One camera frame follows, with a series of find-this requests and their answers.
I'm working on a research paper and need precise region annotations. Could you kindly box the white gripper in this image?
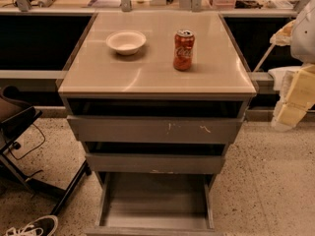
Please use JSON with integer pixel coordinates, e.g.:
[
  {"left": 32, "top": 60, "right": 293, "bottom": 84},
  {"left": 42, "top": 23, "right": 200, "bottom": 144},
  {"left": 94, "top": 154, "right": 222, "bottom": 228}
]
[{"left": 270, "top": 21, "right": 315, "bottom": 132}]

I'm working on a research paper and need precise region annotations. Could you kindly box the red coke can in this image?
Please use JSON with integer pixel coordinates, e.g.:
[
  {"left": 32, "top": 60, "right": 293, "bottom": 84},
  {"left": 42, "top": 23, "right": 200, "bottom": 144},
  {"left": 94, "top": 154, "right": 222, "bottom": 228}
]
[{"left": 173, "top": 29, "right": 195, "bottom": 71}]

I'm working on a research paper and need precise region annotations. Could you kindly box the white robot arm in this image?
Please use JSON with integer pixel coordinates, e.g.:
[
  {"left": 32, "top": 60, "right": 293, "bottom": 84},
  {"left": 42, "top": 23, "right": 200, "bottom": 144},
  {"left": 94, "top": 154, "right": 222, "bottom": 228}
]
[{"left": 270, "top": 0, "right": 315, "bottom": 131}]

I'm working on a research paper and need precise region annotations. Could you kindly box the grey drawer cabinet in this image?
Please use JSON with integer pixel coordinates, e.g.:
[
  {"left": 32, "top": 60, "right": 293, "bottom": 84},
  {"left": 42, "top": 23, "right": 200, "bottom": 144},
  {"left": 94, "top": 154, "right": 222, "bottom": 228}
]
[{"left": 57, "top": 11, "right": 258, "bottom": 236}]

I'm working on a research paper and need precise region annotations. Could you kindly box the grey open bottom drawer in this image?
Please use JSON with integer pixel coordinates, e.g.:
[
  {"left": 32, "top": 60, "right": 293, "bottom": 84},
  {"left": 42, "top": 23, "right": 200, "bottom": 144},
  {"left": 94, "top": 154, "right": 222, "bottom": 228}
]
[{"left": 86, "top": 173, "right": 223, "bottom": 236}]

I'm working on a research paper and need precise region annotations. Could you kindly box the grey middle drawer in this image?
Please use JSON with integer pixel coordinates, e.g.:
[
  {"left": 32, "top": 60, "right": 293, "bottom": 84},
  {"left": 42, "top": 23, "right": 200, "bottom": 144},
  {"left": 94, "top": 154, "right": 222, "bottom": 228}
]
[{"left": 86, "top": 153, "right": 224, "bottom": 174}]

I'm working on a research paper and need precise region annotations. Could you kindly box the grey top drawer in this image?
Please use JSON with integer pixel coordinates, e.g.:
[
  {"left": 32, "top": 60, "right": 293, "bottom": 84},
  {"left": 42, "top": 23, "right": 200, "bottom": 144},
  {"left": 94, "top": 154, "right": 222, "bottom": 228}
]
[{"left": 67, "top": 115, "right": 243, "bottom": 144}]

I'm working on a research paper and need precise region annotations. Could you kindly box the white plastic cover part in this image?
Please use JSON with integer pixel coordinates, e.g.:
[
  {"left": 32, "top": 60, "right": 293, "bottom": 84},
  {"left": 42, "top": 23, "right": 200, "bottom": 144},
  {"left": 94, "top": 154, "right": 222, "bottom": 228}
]
[{"left": 268, "top": 66, "right": 300, "bottom": 91}]

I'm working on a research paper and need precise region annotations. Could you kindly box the white stick with black tip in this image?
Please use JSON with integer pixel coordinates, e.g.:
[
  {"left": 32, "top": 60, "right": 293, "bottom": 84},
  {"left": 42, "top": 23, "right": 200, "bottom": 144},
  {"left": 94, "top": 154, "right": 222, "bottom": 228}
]
[{"left": 253, "top": 43, "right": 275, "bottom": 72}]

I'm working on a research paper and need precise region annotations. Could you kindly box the white paper bowl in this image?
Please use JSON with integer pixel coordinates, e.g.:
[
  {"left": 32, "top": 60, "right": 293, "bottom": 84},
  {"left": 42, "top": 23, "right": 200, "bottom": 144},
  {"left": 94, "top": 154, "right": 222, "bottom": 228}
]
[{"left": 106, "top": 30, "right": 147, "bottom": 56}]

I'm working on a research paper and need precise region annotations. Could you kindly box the black white sneaker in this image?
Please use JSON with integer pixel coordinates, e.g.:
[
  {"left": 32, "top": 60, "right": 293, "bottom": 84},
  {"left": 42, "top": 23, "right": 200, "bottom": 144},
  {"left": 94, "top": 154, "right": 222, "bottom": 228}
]
[{"left": 2, "top": 215, "right": 58, "bottom": 236}]

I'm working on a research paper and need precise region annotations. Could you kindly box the black office chair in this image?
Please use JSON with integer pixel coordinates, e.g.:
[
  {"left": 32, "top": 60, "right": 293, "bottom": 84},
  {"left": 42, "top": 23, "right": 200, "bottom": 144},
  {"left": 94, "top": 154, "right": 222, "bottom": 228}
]
[{"left": 0, "top": 85, "right": 93, "bottom": 216}]

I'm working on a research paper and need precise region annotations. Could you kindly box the black floor cable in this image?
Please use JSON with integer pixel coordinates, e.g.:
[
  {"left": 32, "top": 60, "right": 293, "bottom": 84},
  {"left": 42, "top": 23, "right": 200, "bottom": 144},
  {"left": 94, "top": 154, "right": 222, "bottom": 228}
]
[{"left": 7, "top": 123, "right": 47, "bottom": 161}]

